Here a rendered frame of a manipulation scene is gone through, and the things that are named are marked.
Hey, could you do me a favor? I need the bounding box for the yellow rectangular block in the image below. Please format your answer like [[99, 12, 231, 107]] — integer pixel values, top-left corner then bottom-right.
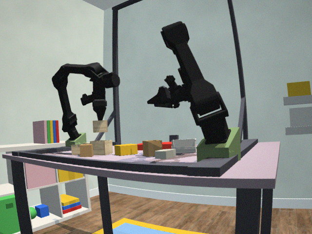
[[115, 144, 138, 156]]

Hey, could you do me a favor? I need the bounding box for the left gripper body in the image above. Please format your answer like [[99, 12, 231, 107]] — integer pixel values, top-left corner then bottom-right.
[[159, 86, 186, 108]]

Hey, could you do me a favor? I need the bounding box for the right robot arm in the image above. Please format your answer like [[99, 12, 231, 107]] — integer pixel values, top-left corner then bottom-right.
[[52, 62, 120, 140]]

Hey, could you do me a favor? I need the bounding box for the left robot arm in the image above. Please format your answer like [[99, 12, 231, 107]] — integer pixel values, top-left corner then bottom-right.
[[161, 21, 231, 144]]

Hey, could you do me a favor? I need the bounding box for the red flat rectangular block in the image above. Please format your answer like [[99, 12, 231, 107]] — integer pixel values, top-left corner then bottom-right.
[[137, 142, 172, 151]]

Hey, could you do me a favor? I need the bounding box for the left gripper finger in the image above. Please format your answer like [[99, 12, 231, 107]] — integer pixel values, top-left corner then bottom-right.
[[154, 103, 173, 108], [147, 90, 165, 104]]

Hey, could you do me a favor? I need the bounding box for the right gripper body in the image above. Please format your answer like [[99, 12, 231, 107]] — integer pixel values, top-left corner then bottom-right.
[[92, 89, 107, 108]]

